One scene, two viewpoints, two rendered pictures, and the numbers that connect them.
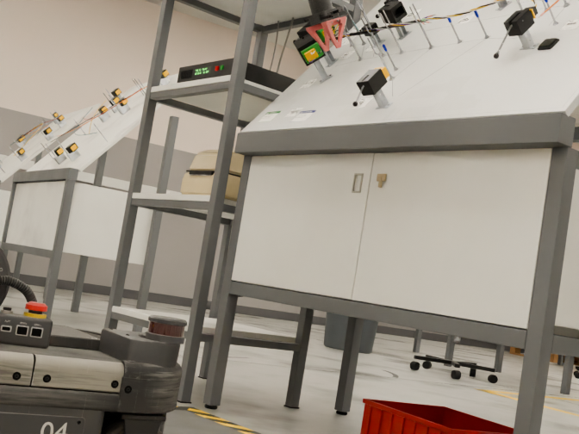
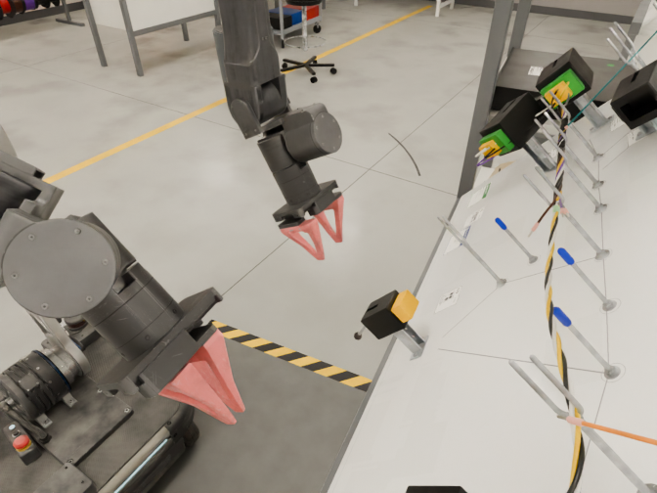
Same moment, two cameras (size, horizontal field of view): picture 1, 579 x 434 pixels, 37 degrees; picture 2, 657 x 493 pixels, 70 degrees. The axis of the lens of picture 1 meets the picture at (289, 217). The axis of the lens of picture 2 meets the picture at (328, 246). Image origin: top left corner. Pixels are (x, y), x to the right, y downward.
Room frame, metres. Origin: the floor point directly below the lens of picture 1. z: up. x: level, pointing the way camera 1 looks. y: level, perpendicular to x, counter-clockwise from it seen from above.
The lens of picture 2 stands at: (1.96, -0.57, 1.52)
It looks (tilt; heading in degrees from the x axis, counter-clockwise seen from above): 38 degrees down; 64
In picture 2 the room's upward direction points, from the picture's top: straight up
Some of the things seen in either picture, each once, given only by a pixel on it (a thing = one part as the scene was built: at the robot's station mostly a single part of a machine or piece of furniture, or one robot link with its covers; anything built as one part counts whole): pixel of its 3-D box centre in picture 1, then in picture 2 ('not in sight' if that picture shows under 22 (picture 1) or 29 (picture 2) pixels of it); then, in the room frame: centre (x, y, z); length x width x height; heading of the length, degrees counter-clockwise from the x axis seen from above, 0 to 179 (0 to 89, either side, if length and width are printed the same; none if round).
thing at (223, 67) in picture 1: (241, 84); (563, 85); (3.05, 0.24, 1.09); 0.35 x 0.33 x 0.07; 39
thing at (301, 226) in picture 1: (298, 221); not in sight; (2.50, -0.03, 0.60); 0.55 x 0.02 x 0.39; 39
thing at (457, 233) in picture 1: (443, 232); not in sight; (2.07, -0.37, 0.60); 0.55 x 0.03 x 0.39; 39
